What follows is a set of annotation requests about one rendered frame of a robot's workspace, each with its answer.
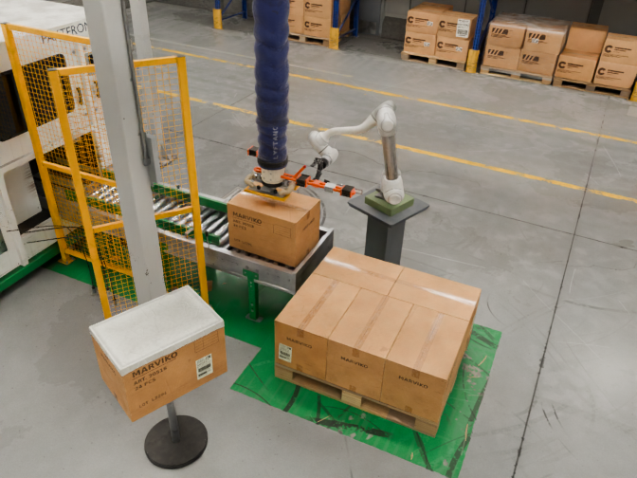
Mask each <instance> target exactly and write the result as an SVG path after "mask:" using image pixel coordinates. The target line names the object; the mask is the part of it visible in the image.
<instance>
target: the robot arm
mask: <svg viewBox="0 0 637 478"><path fill-rule="evenodd" d="M395 109H396V105H395V104H394V102H393V101H385V102H383V103H382V104H380V105H379V106H378V107H377V108H376V109H374V111H373V112H372V113H371V114H370V115H369V116H368V118H367V119H366V120H365V121H364V122H363V123H362V124H360V125H358V126H352V127H337V128H331V129H329V130H327V131H325V132H317V131H312V132H311V133H310V134H309V135H308V140H309V142H310V144H311V145H312V147H313V148H314V149H315V150H316V151H317V152H318V153H319V155H320V156H321V157H315V159H314V162H313V163H312V164H311V165H310V166H312V167H315V166H316V165H317V164H318V169H317V173H316V176H315V177H314V178H313V179H312V180H319V178H320V176H321V175H322V172H321V171H322V169H325V168H327V167H328V166H329V165H330V164H332V163H334V162H335V161H336V159H337V157H338V151H337V149H335V148H331V147H330V146H329V145H328V144H327V143H328V142H329V138H330V137H331V136H333V135H356V134H361V133H364V132H366V131H368V130H370V129H371V128H373V127H375V126H376V125H377V128H378V132H379V134H380V136H381V138H382V148H383V157H384V166H385V169H384V171H383V172H382V175H381V188H376V189H375V190H376V191H378V193H377V194H376V195H375V197H377V198H380V199H383V200H385V201H387V202H388V203H390V204H392V205H396V204H399V203H400V202H401V201H402V200H403V198H404V188H403V181H402V177H401V172H400V170H399V168H398V167H397V156H396V146H395V135H394V134H395V133H396V116H395V114H394V111H395ZM318 159H319V160H318Z"/></svg>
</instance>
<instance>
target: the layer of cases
mask: <svg viewBox="0 0 637 478"><path fill-rule="evenodd" d="M481 292H482V290H481V289H480V288H477V287H474V286H470V285H464V284H461V283H457V282H454V281H450V280H448V279H445V278H441V277H438V276H434V275H431V274H427V273H425V272H421V271H418V270H414V269H411V268H407V267H402V266H399V265H396V264H392V263H389V262H385V261H382V260H378V259H375V258H372V257H369V256H365V255H362V254H359V253H355V252H352V251H349V250H346V249H342V248H336V247H333V248H332V249H331V250H330V252H329V253H328V254H327V255H326V257H325V258H324V259H323V260H322V262H321V263H320V264H319V265H318V267H317V268H316V269H315V271H314V272H313V273H312V274H311V275H310V277H309V278H308V279H307V280H306V282H305V283H304V284H303V285H302V287H301V288H300V289H299V291H298V292H297V293H296V294H295V296H294V297H293V298H292V299H291V301H290V302H289V303H288V304H287V306H286V307H285V308H284V309H283V310H282V312H281V313H280V314H279V316H278V317H277V318H276V319H275V362H277V363H279V364H282V365H284V366H287V367H290V368H292V369H295V370H297V371H300V372H303V373H305V374H307V375H310V376H312V377H317V378H319V379H322V380H326V381H327V382H330V383H333V384H335V385H337V386H340V387H342V388H345V389H348V390H350V391H353V392H356V393H358V394H361V395H364V396H367V397H370V398H372V399H375V400H377V401H380V402H383V403H385V404H388V405H391V406H393V407H395V408H398V409H400V410H403V411H406V412H408V413H411V414H415V415H418V416H421V417H423V418H425V419H428V420H430V421H433V422H436V423H438V421H439V418H440V416H441V413H442V410H443V408H444V406H445V403H446V399H447V396H448V393H449V390H450V388H451V385H452V382H453V379H454V377H455V375H456V372H457V370H458V367H459V364H460V361H461V359H462V356H463V353H464V349H465V347H466V344H467V342H468V339H469V336H470V333H471V331H472V327H473V323H474V320H475V316H476V312H477V307H478V303H479V299H480V296H481Z"/></svg>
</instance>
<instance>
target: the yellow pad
mask: <svg viewBox="0 0 637 478"><path fill-rule="evenodd" d="M244 191H245V192H247V193H254V194H257V195H260V196H264V197H268V198H272V199H276V200H280V201H282V202H284V201H285V200H286V199H287V198H288V197H289V196H290V194H285V195H283V196H281V195H279V191H277V190H272V191H271V192H270V193H269V192H265V191H261V186H260V185H258V186H257V185H255V186H254V187H253V188H252V189H251V188H250V187H249V186H247V187H246V188H245V189H244Z"/></svg>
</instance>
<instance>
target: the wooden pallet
mask: <svg viewBox="0 0 637 478"><path fill-rule="evenodd" d="M471 333H472V331H471ZM471 333H470V336H469V339H468V342H467V344H466V347H465V349H464V351H466V349H467V346H468V344H469V341H470V337H471ZM463 356H464V354H463ZM462 359H463V357H462ZM462 359H461V361H462ZM461 361H460V364H461ZM460 364H459V367H460ZM459 367H458V369H459ZM457 373H458V370H457V372H456V375H455V377H454V379H453V382H452V385H451V388H450V390H449V393H451V391H452V389H453V386H454V383H455V380H456V377H457ZM275 377H278V378H281V379H284V380H286V381H289V382H291V383H294V384H297V385H299V386H301V387H303V388H306V389H309V390H311V391H314V392H316V393H319V394H322V395H326V396H328V397H331V398H332V399H335V400H338V401H340V402H343V403H345V404H348V405H351V406H353V407H356V408H358V409H360V410H363V411H365V412H368V413H370V414H375V415H377V416H380V417H382V418H385V419H388V420H390V421H392V422H394V423H397V424H399V425H402V426H405V427H407V428H410V429H412V430H415V431H418V432H421V433H423V434H426V435H429V436H431V437H434V438H435V435H436V433H437V431H438V428H439V424H440V420H441V416H442V414H441V416H440V418H439V421H438V423H436V422H433V421H430V420H428V419H425V418H423V417H421V416H418V415H415V414H411V413H408V412H406V411H403V410H400V409H398V408H395V407H393V406H391V405H388V404H385V403H383V402H380V401H377V400H375V399H372V398H370V397H367V396H364V395H361V394H358V393H356V392H353V391H350V390H348V389H345V388H342V387H340V386H337V385H335V384H333V383H330V382H327V381H326V380H322V379H319V378H317V377H312V376H310V375H307V374H305V373H303V372H300V371H297V370H295V369H292V368H290V367H287V366H284V365H282V364H279V363H277V362H275ZM449 393H448V395H449ZM447 398H448V396H447ZM446 400H447V399H446ZM445 405H446V403H445ZM444 408H445V406H444ZM443 410H444V409H443ZM442 413H443V411H442Z"/></svg>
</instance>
